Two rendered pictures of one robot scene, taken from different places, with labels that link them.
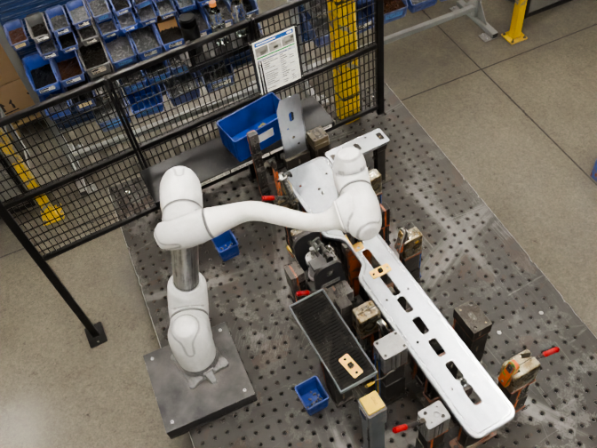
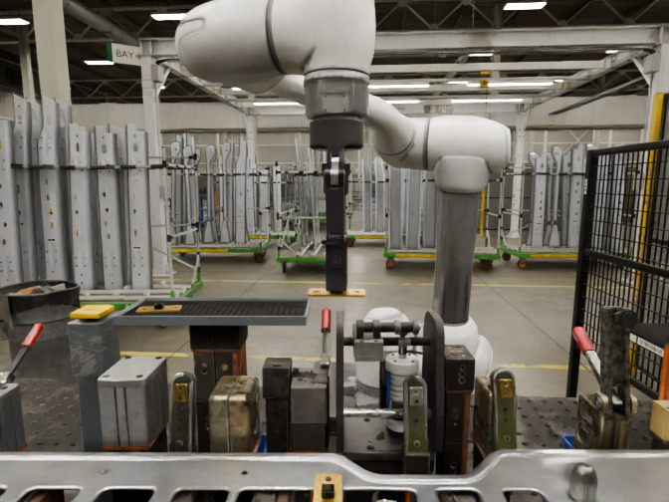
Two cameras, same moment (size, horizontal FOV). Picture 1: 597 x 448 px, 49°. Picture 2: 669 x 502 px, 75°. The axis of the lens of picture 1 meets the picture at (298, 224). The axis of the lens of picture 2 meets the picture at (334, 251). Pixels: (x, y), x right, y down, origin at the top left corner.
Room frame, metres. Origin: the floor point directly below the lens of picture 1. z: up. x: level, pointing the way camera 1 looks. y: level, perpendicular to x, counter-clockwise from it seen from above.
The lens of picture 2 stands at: (1.55, -0.77, 1.41)
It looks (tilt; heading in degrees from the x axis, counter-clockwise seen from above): 9 degrees down; 110
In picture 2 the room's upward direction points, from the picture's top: straight up
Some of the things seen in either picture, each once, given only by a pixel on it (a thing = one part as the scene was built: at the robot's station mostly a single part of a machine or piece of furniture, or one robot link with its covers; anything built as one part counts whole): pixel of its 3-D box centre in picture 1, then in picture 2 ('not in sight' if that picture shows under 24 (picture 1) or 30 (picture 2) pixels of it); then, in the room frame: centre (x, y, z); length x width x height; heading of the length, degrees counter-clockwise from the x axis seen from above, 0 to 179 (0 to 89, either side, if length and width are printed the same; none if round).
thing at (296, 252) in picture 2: not in sight; (314, 215); (-1.40, 6.29, 0.88); 1.91 x 1.00 x 1.76; 106
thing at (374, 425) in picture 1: (373, 429); (102, 417); (0.79, -0.13, 0.92); 0.08 x 0.08 x 0.44; 20
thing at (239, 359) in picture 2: (336, 368); (223, 415); (1.03, -0.04, 0.92); 0.10 x 0.08 x 0.45; 20
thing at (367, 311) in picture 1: (368, 335); (237, 489); (1.16, -0.19, 0.89); 0.13 x 0.11 x 0.38; 110
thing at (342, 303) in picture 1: (346, 327); (279, 462); (1.20, -0.11, 0.90); 0.05 x 0.05 x 0.40; 20
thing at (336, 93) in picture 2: not in sight; (336, 101); (1.34, -0.18, 1.53); 0.09 x 0.09 x 0.06
